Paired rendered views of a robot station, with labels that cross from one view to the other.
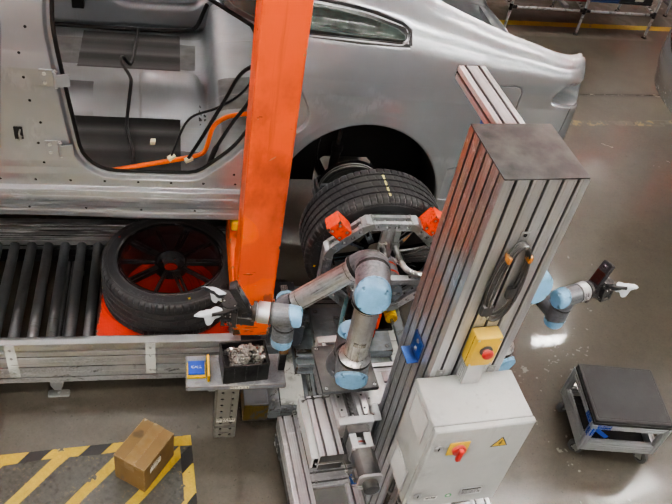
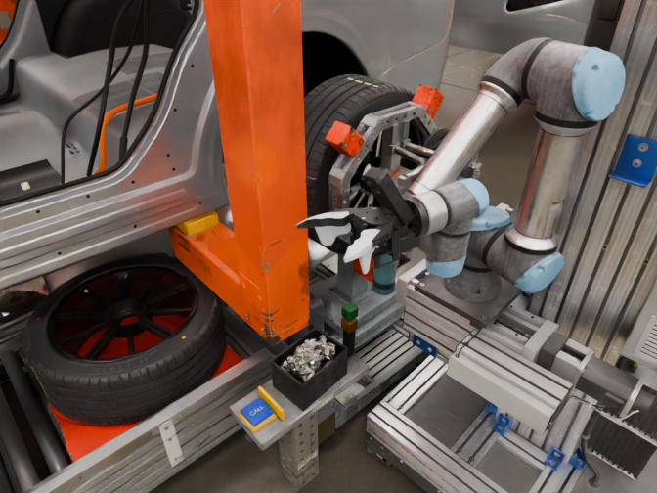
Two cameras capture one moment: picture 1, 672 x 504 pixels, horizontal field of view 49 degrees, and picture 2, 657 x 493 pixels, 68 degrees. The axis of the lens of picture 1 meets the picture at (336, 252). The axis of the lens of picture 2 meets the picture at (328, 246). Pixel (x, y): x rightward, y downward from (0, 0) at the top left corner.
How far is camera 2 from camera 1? 1.89 m
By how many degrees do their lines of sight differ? 21
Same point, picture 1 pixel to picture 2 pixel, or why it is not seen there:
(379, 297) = (616, 76)
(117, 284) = (72, 372)
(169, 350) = (193, 417)
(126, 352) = (135, 455)
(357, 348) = (556, 210)
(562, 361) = not seen: hidden behind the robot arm
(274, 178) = (284, 50)
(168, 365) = (197, 438)
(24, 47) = not seen: outside the picture
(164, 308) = (159, 366)
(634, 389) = not seen: hidden behind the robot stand
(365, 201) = (357, 100)
